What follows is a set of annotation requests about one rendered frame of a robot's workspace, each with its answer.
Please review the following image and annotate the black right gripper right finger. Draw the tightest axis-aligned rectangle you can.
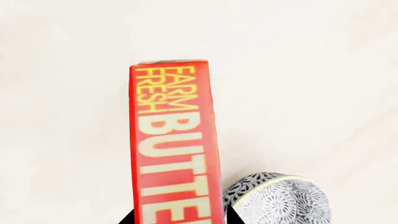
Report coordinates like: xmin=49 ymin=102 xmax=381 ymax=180
xmin=224 ymin=203 xmax=246 ymax=224

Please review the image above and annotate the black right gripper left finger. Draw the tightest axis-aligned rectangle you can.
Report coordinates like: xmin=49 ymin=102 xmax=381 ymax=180
xmin=118 ymin=208 xmax=136 ymax=224

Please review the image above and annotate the red butter box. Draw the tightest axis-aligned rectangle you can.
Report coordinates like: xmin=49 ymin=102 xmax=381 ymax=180
xmin=129 ymin=59 xmax=227 ymax=224

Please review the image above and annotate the black white patterned bowl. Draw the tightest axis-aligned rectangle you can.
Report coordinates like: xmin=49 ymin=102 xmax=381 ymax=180
xmin=224 ymin=172 xmax=330 ymax=224

